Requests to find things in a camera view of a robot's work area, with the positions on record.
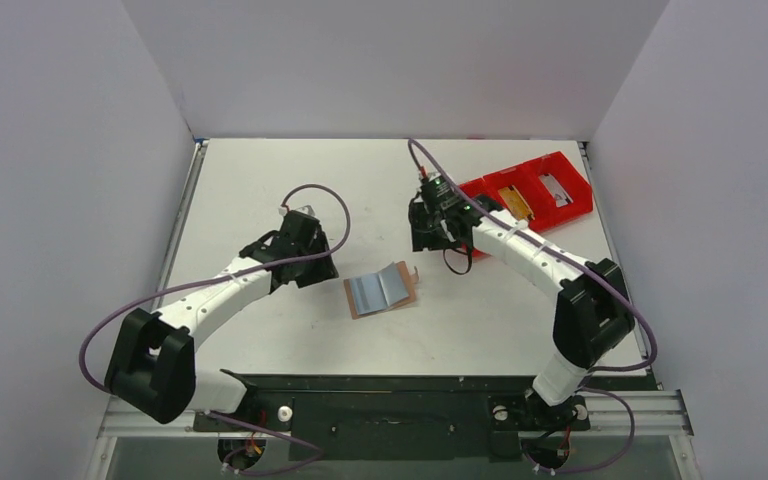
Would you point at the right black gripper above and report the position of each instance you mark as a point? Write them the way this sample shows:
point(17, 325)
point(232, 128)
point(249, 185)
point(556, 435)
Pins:
point(423, 232)

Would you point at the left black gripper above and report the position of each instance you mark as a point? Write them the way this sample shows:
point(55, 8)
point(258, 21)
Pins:
point(323, 272)

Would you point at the brown leather card holder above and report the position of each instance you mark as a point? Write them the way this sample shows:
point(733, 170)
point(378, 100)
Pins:
point(374, 293)

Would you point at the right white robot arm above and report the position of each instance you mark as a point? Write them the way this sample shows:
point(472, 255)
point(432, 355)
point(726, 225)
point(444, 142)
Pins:
point(590, 316)

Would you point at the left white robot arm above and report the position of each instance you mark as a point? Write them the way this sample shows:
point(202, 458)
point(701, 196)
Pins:
point(153, 365)

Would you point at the yellow card in bin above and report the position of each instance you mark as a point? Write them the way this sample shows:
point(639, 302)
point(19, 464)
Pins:
point(515, 202)

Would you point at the white card in bin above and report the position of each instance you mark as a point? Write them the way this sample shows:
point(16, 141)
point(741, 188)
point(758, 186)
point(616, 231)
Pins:
point(560, 196)

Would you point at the red three-compartment bin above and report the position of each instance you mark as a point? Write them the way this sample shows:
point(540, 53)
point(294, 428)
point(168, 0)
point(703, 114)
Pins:
point(525, 177)

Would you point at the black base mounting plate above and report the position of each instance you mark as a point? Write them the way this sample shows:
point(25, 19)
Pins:
point(403, 417)

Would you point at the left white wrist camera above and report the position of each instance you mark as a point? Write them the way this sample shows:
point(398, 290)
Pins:
point(304, 209)

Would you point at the aluminium frame rail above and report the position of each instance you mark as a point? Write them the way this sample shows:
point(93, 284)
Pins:
point(656, 413)

